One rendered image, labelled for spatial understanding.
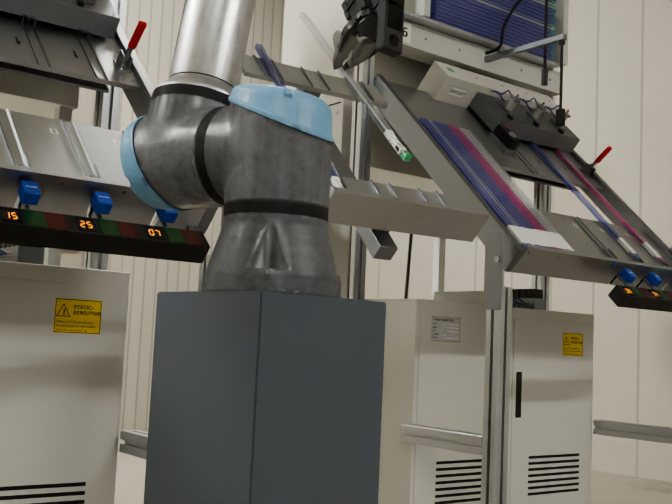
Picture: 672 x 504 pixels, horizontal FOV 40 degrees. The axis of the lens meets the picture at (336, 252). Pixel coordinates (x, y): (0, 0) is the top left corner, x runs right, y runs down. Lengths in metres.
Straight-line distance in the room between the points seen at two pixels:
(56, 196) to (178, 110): 0.40
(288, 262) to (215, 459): 0.21
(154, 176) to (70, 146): 0.47
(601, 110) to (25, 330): 3.20
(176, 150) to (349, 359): 0.31
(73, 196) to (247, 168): 0.51
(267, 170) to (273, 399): 0.24
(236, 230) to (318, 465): 0.26
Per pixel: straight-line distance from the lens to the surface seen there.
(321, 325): 0.94
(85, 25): 1.91
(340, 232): 1.74
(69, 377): 1.76
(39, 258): 1.80
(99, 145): 1.57
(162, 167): 1.07
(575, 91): 4.49
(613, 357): 4.21
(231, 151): 1.00
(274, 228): 0.95
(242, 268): 0.94
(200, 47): 1.13
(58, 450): 1.76
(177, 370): 0.99
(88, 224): 1.39
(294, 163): 0.97
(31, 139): 1.52
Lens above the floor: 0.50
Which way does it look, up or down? 6 degrees up
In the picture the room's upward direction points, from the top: 3 degrees clockwise
